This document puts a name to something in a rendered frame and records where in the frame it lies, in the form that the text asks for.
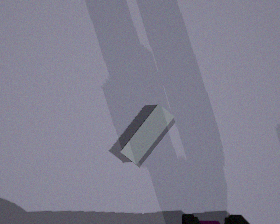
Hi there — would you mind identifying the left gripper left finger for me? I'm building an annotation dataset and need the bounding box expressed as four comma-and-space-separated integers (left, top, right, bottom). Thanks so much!
182, 214, 200, 224

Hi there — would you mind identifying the grey rod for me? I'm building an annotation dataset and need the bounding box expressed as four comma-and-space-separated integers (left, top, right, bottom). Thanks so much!
121, 104, 175, 165

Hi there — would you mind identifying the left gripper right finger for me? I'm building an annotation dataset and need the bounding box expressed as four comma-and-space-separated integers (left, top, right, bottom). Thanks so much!
226, 215, 249, 224

